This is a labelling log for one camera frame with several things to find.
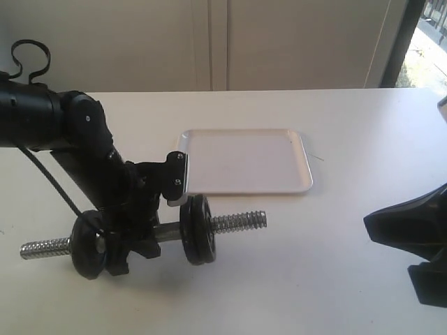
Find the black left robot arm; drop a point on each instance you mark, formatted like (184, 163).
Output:
(71, 126)

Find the dark window frame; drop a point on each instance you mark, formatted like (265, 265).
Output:
(406, 28)

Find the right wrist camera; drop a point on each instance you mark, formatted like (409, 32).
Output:
(442, 108)

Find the black weight plate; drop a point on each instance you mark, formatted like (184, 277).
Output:
(86, 259)
(187, 234)
(204, 236)

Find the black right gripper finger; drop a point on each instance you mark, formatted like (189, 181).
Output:
(429, 282)
(417, 226)

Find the chrome dumbbell bar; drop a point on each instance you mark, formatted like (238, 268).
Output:
(251, 220)

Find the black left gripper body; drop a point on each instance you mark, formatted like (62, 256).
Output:
(134, 212)

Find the white plastic tray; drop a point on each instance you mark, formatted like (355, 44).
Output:
(264, 161)

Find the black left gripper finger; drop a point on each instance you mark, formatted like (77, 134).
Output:
(117, 253)
(143, 239)

